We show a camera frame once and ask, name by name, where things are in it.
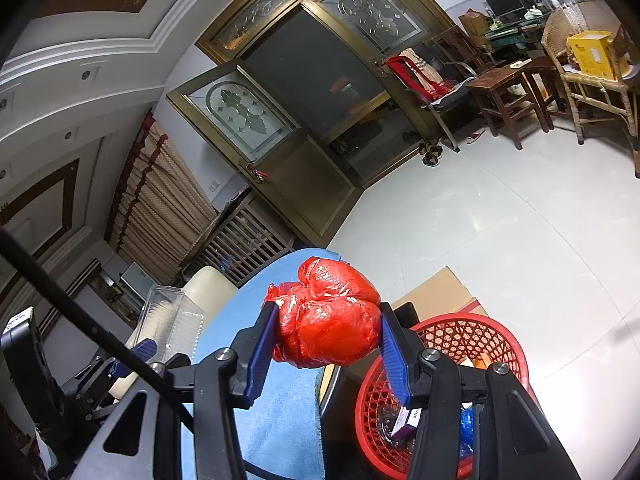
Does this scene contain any yellow cardboard box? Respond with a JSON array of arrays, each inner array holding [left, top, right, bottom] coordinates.
[[565, 30, 619, 82]]

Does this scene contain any glass panel wooden door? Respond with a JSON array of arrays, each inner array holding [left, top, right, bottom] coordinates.
[[166, 61, 362, 244], [301, 0, 453, 106]]

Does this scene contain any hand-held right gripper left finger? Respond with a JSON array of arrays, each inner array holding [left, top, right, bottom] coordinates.
[[75, 302, 281, 480]]

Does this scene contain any beige curtain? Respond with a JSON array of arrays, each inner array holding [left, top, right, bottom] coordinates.
[[104, 115, 221, 274]]

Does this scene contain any black cable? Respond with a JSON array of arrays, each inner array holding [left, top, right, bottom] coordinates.
[[0, 227, 281, 480]]

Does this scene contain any standing air conditioner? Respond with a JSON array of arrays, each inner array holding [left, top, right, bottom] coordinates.
[[120, 262, 151, 306]]

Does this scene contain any small dark floor object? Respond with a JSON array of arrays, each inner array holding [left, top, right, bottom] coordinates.
[[421, 141, 445, 167]]

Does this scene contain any metal frame chair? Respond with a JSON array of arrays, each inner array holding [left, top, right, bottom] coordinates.
[[385, 52, 484, 154]]

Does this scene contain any cream leather sofa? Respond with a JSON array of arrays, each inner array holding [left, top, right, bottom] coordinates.
[[107, 266, 241, 404]]

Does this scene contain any flat brown cardboard box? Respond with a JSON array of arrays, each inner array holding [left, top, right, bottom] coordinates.
[[390, 266, 492, 319]]

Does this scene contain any dark wooden chair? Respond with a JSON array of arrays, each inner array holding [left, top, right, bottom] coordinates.
[[430, 25, 506, 75]]

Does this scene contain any wooden crib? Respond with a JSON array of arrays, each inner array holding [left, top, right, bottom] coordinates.
[[192, 187, 296, 276]]

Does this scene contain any wicker chair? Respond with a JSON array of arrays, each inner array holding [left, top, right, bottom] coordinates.
[[542, 0, 640, 146]]

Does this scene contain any clear ribbed plastic tray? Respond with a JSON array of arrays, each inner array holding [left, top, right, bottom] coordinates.
[[131, 285, 206, 366]]

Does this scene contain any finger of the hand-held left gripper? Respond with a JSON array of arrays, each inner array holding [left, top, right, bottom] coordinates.
[[62, 362, 129, 419], [79, 338, 160, 384]]

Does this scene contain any red plastic mesh basket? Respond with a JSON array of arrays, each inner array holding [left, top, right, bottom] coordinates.
[[355, 312, 542, 480]]

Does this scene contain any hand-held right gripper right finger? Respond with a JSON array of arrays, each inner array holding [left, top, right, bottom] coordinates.
[[378, 301, 583, 480]]

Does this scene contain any dark wooden side table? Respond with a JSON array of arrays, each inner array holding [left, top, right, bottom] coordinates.
[[520, 56, 574, 134], [467, 66, 541, 151]]

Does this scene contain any blue tablecloth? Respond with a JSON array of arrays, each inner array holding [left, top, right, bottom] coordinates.
[[180, 246, 352, 480]]

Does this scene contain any red plastic bag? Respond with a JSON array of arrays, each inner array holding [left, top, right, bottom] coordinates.
[[264, 256, 384, 371]]

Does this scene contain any blue crumpled plastic bag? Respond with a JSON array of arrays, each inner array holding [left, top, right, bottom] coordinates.
[[459, 405, 476, 462]]

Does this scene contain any red striped cloth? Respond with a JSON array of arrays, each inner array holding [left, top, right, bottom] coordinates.
[[386, 49, 453, 101]]

